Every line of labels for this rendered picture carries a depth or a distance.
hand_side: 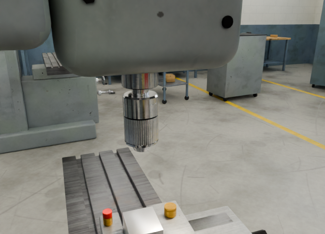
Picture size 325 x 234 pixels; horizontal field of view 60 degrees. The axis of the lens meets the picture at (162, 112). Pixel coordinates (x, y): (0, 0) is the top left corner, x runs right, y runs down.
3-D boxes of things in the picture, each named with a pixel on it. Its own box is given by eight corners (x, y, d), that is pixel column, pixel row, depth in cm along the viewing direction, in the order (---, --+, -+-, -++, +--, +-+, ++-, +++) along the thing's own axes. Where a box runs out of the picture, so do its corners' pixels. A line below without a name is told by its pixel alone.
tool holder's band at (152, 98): (120, 97, 39) (120, 90, 39) (153, 95, 40) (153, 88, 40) (125, 107, 35) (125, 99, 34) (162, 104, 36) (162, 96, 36)
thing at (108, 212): (111, 219, 49) (110, 207, 49) (113, 225, 48) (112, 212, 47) (102, 221, 49) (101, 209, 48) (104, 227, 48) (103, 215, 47)
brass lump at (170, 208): (173, 209, 52) (173, 201, 51) (178, 216, 50) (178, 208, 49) (162, 212, 51) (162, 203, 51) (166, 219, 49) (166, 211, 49)
